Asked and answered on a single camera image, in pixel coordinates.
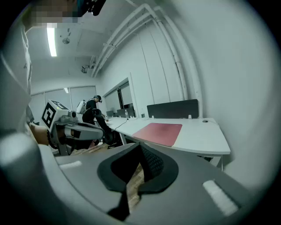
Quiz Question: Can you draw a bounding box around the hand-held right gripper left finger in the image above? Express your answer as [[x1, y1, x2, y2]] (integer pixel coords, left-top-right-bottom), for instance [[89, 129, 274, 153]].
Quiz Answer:
[[54, 142, 141, 222]]

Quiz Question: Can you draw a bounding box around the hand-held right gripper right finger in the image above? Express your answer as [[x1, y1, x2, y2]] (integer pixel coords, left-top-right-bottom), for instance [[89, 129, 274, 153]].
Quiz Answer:
[[129, 142, 255, 225]]

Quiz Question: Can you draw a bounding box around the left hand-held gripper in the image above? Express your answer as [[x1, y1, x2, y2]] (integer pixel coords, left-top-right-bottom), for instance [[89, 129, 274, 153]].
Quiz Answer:
[[41, 99, 105, 156]]

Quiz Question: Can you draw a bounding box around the red mouse pad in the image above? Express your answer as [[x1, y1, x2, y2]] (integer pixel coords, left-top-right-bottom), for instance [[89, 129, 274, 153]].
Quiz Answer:
[[132, 122, 183, 147]]

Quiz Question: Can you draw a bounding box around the person's left forearm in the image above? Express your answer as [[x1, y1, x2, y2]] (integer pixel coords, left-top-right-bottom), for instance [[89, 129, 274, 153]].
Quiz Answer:
[[29, 122, 50, 146]]

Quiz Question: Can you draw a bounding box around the person's left hand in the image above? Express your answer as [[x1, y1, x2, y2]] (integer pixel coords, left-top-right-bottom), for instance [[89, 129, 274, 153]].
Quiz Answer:
[[72, 138, 101, 151]]

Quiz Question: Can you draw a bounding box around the medium dark desk partition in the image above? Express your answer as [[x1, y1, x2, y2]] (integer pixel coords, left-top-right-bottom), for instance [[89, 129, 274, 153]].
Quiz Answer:
[[116, 106, 135, 118]]

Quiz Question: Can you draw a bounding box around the window with white blinds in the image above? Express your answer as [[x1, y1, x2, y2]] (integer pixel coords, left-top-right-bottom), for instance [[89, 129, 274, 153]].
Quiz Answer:
[[102, 77, 135, 112]]

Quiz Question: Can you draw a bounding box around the large dark desk partition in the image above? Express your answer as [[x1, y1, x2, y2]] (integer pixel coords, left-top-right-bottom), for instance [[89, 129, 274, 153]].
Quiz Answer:
[[146, 98, 199, 120]]

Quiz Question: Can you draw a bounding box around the person's light grey t-shirt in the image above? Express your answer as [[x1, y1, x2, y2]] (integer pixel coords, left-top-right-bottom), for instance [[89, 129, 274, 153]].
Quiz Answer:
[[0, 19, 34, 137]]

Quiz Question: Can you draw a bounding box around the long ceiling light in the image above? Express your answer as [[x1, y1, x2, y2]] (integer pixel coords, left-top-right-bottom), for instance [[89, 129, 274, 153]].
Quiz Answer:
[[46, 27, 58, 58]]

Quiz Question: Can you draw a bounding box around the person's head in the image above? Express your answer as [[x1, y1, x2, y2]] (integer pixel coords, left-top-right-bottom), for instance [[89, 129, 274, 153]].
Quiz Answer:
[[26, 0, 78, 29]]

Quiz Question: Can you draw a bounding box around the black power cable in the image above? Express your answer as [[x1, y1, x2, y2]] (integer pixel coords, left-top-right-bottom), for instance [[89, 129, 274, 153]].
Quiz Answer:
[[115, 118, 130, 131]]

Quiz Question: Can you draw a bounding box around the black bead bracelet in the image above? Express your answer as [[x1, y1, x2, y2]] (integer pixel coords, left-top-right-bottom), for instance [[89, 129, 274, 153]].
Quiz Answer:
[[46, 129, 56, 148]]

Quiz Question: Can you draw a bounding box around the white wall pipe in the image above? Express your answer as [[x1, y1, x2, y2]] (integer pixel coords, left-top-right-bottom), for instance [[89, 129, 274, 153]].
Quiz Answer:
[[90, 4, 189, 101], [153, 6, 204, 106]]

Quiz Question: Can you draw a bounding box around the blue head strap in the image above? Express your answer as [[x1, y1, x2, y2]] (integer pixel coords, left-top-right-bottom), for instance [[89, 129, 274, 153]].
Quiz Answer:
[[72, 0, 85, 18]]

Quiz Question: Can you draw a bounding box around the black head-mounted camera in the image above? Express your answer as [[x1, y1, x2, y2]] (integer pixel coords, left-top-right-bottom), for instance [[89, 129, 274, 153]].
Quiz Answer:
[[87, 0, 107, 17]]

